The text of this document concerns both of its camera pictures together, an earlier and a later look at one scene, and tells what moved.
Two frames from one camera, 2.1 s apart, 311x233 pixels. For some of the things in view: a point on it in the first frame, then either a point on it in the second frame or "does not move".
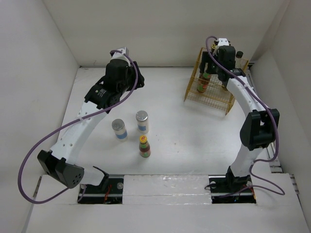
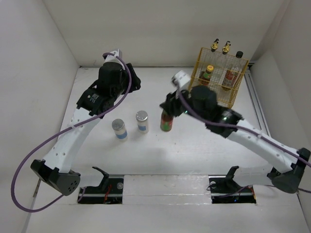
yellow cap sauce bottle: x=204 y=80 does not move
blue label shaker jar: x=142 y=118 does not move
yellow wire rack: x=217 y=97 does not move
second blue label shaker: x=118 y=125 does not move
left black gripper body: x=139 y=83 to x=125 y=82
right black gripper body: x=213 y=67 to x=176 y=107
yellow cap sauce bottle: x=144 y=147 to x=166 y=121
